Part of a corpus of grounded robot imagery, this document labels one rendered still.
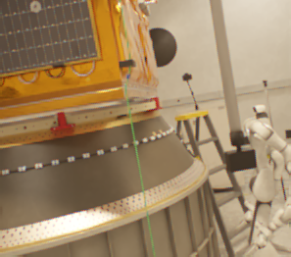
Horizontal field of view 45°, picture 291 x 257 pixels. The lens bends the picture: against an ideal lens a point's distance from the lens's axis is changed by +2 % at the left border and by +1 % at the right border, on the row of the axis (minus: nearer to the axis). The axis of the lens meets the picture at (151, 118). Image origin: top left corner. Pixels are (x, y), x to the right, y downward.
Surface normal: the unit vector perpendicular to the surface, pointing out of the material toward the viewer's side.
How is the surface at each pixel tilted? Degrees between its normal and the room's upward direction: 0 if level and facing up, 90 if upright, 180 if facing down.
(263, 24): 90
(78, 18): 90
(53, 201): 62
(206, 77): 90
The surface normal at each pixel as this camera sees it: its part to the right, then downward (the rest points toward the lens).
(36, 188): 0.07, -0.44
